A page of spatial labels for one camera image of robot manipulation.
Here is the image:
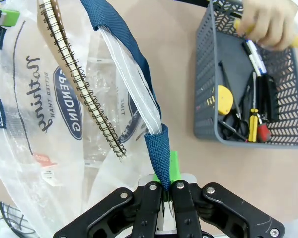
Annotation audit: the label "thin black rod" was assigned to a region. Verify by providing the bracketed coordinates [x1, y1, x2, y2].
[218, 61, 243, 119]

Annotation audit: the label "clear bag with blue handles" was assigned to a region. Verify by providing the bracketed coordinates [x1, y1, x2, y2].
[0, 0, 171, 233]

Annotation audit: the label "black brush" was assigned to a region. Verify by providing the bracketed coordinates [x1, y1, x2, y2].
[264, 74, 281, 122]

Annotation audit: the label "finger of the left gripper with green tip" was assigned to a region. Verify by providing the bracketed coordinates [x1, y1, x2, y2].
[1, 9, 21, 28]

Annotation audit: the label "yellow handled screwdriver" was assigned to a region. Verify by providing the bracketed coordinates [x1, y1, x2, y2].
[248, 71, 260, 143]

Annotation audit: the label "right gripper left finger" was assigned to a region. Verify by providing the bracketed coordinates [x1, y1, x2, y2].
[53, 173, 165, 238]

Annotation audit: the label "white marker black cap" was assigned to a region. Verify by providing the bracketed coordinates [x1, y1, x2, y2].
[242, 41, 263, 77]

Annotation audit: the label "white marker blue cap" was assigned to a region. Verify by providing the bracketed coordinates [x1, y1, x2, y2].
[247, 39, 268, 75]

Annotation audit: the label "grey plastic basket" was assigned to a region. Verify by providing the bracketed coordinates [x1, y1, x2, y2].
[193, 0, 298, 150]

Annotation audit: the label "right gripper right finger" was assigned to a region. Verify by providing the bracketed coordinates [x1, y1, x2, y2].
[168, 150, 287, 238]

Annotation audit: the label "yellow tape measure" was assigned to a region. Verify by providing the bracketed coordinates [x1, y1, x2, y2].
[217, 84, 234, 116]

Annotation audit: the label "black scissors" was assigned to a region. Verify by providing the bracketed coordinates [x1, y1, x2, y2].
[234, 83, 251, 137]

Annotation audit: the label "person's right hand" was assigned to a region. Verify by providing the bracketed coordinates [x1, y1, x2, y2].
[234, 0, 298, 52]

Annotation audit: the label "brown spiral notebook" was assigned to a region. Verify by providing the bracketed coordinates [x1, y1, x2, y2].
[36, 0, 128, 159]

